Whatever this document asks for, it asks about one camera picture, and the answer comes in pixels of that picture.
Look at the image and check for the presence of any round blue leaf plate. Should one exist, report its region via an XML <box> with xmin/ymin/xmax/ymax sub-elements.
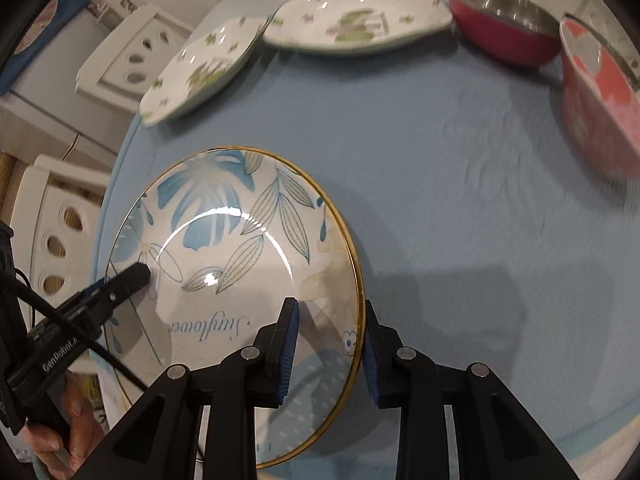
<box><xmin>103</xmin><ymin>148</ymin><xmax>364</xmax><ymax>468</ymax></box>

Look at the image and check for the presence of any large green floral plate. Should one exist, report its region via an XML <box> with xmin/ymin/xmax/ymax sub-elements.
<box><xmin>264</xmin><ymin>0</ymin><xmax>452</xmax><ymax>55</ymax></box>

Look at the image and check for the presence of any pink ceramic bowl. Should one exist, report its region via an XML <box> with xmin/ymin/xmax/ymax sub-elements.
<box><xmin>560</xmin><ymin>15</ymin><xmax>639</xmax><ymax>180</ymax></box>

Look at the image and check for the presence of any red steel bowl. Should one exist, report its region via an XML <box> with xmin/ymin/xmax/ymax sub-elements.
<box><xmin>448</xmin><ymin>0</ymin><xmax>561</xmax><ymax>68</ymax></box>

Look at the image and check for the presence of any person's left hand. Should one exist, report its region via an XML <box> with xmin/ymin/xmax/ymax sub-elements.
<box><xmin>22</xmin><ymin>372</ymin><xmax>106</xmax><ymax>480</ymax></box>

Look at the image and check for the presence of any white chair lower left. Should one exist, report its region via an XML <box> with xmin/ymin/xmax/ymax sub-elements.
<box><xmin>10</xmin><ymin>155</ymin><xmax>110</xmax><ymax>307</ymax></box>

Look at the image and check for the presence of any white fridge blue cover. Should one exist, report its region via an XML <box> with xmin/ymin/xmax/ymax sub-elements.
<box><xmin>1</xmin><ymin>0</ymin><xmax>132</xmax><ymax>170</ymax></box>

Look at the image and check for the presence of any light blue quilted mat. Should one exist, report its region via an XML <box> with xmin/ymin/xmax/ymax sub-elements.
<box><xmin>93</xmin><ymin>35</ymin><xmax>639</xmax><ymax>479</ymax></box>

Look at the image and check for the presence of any small green floral plate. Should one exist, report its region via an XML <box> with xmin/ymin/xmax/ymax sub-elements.
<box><xmin>139</xmin><ymin>16</ymin><xmax>267</xmax><ymax>127</ymax></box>

